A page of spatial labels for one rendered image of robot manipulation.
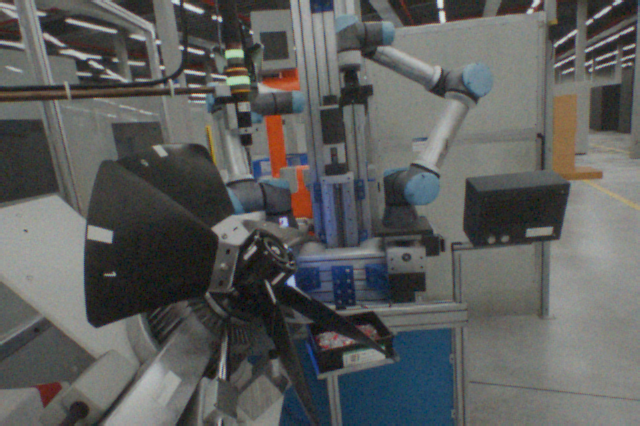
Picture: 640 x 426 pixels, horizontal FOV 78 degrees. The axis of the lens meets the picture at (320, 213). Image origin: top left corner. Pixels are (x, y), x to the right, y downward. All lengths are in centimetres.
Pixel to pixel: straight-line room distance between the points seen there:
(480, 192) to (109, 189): 94
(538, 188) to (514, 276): 185
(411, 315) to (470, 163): 162
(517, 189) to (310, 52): 98
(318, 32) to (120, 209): 131
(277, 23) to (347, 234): 353
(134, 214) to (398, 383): 111
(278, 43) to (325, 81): 315
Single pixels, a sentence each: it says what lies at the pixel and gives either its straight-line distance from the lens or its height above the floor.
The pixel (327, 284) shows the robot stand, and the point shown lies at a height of 82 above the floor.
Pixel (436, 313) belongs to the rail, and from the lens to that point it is 135.
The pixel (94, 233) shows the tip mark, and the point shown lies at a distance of 57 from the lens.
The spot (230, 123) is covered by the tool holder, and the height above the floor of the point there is 147.
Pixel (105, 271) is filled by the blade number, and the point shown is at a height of 130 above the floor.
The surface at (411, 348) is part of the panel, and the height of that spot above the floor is 71.
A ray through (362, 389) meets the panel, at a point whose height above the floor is 56.
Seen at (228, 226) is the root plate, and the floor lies 127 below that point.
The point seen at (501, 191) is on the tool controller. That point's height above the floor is 122.
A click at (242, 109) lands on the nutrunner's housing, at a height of 150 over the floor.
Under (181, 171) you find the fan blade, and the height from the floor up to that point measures 139.
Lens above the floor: 145
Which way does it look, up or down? 12 degrees down
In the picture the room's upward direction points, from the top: 6 degrees counter-clockwise
